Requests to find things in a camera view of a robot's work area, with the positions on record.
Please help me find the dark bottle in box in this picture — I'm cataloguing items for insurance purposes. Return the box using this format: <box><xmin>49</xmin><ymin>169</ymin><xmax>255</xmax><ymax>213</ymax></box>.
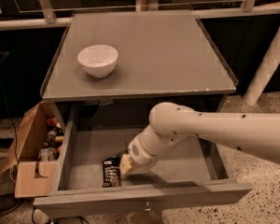
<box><xmin>44</xmin><ymin>127</ymin><xmax>63</xmax><ymax>147</ymax></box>

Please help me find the open grey wooden drawer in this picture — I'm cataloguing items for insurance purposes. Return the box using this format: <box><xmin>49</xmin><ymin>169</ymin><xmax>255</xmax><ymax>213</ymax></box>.
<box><xmin>35</xmin><ymin>106</ymin><xmax>252</xmax><ymax>218</ymax></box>

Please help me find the clear jar in box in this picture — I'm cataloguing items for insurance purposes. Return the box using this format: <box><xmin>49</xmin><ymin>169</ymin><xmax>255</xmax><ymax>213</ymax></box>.
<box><xmin>39</xmin><ymin>147</ymin><xmax>57</xmax><ymax>161</ymax></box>

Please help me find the metal railing frame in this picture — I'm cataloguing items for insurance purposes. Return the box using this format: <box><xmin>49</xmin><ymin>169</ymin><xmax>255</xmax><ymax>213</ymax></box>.
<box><xmin>0</xmin><ymin>0</ymin><xmax>280</xmax><ymax>32</ymax></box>

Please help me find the drawer pull knob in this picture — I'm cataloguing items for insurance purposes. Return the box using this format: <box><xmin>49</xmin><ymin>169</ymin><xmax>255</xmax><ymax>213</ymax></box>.
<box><xmin>144</xmin><ymin>202</ymin><xmax>152</xmax><ymax>212</ymax></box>

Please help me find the open cardboard box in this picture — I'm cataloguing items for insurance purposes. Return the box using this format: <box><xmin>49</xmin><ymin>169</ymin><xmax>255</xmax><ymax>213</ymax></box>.
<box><xmin>1</xmin><ymin>103</ymin><xmax>58</xmax><ymax>198</ymax></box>

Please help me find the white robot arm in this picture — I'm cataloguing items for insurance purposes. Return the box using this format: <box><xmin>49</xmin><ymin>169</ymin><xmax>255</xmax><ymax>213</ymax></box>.
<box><xmin>119</xmin><ymin>103</ymin><xmax>280</xmax><ymax>175</ymax></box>

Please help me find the grey cabinet with counter top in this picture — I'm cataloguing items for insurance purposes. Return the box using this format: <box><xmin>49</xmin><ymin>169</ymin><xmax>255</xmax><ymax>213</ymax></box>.
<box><xmin>39</xmin><ymin>10</ymin><xmax>239</xmax><ymax>133</ymax></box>

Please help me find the white ceramic bowl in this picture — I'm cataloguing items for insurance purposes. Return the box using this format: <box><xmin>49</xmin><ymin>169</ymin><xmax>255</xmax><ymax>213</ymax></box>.
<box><xmin>77</xmin><ymin>45</ymin><xmax>119</xmax><ymax>77</ymax></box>

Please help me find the black rxbar chocolate wrapper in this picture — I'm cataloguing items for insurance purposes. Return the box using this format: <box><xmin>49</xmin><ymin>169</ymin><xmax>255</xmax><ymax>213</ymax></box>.
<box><xmin>102</xmin><ymin>157</ymin><xmax>120</xmax><ymax>188</ymax></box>

